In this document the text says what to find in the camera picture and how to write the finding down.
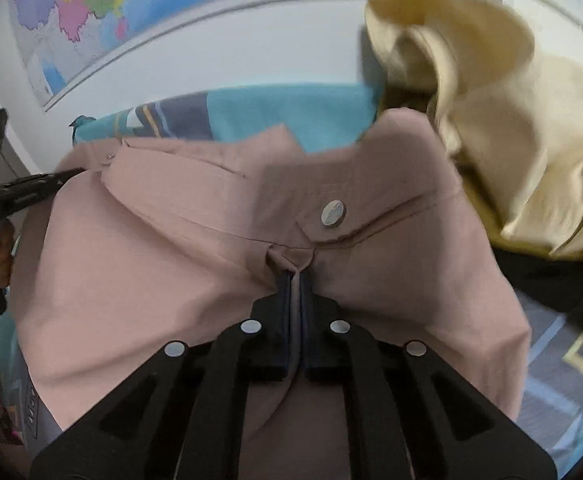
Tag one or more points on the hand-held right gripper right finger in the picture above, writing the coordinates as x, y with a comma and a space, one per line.
307, 305

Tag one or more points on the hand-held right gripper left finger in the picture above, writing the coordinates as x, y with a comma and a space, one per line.
285, 305

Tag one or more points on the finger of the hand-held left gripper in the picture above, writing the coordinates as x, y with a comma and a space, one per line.
36, 187

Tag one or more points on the pink pants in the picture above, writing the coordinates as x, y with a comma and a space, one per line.
181, 260

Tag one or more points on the teal patterned bedsheet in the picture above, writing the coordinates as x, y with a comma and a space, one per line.
281, 110

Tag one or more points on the cream yellow garment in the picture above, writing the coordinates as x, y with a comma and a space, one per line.
521, 125

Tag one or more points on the colourful wall map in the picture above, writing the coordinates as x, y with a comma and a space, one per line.
121, 5

